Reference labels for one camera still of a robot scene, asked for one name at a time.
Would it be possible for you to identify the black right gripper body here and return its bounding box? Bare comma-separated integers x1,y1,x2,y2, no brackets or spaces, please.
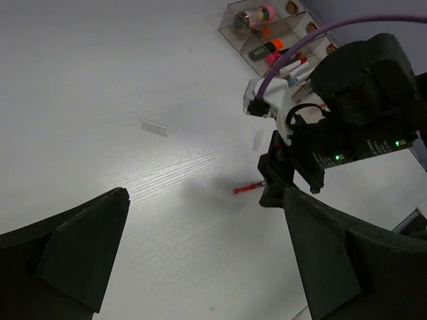
258,103,417,208

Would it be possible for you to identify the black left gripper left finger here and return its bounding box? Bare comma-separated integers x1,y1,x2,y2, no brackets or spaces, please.
1,187,130,319

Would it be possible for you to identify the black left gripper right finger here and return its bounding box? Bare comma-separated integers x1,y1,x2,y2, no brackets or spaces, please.
284,188,426,319

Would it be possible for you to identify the white pen blue cap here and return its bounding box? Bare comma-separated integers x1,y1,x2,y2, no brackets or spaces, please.
288,69,313,88

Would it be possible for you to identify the red gel pen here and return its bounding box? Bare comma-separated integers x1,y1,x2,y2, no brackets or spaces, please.
232,181,266,195

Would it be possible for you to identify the white pen red cap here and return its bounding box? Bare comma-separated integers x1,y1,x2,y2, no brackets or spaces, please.
276,57,310,77

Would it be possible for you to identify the pink black highlighter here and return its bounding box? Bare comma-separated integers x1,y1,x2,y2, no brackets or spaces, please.
265,49,288,66

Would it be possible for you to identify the orange black highlighter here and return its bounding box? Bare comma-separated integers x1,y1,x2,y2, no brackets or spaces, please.
248,38,284,61

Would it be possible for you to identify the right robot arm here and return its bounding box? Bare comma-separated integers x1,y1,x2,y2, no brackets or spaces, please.
248,33,426,208

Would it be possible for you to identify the clear pen cap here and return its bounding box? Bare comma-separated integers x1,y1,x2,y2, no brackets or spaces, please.
252,129,264,151
141,120,168,137

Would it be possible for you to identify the clear plastic organizer tray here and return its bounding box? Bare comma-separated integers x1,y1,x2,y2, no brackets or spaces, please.
218,1,340,103

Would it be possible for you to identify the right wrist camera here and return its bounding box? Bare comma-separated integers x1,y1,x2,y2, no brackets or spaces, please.
243,78,295,146

